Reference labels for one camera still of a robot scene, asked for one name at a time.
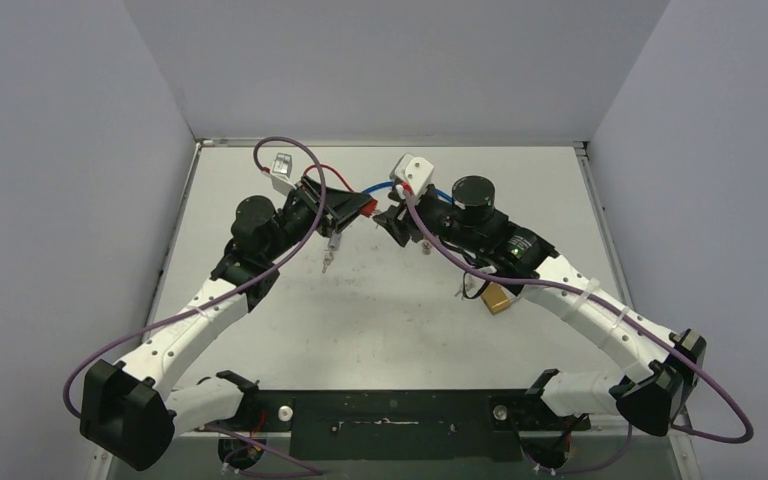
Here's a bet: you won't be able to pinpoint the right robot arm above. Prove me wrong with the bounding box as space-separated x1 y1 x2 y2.
373 175 707 436

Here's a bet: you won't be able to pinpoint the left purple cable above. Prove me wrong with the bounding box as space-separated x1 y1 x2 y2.
62 137 329 420

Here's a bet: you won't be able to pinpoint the blue cable lock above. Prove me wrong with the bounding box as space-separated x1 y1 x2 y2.
321 180 455 263

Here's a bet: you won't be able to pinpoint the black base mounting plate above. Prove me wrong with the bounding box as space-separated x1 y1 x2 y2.
218 389 591 462

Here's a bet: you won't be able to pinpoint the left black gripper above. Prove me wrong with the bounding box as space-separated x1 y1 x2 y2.
263 176 372 262

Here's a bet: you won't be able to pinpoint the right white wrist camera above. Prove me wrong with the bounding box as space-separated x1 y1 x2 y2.
389 153 435 196

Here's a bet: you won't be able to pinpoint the blue lock keys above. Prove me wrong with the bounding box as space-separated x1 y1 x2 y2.
321 251 334 274

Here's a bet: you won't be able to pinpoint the purple cable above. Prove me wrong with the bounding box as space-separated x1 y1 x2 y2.
62 137 329 420
400 188 755 445

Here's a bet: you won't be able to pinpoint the brass padlock short shackle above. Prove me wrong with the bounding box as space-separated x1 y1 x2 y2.
479 283 512 315

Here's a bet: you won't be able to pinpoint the red cable padlock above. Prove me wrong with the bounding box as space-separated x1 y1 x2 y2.
321 164 377 217

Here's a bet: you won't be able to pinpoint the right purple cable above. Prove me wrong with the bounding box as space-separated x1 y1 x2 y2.
400 188 755 445

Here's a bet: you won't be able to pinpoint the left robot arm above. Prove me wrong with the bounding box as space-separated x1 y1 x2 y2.
79 177 376 471

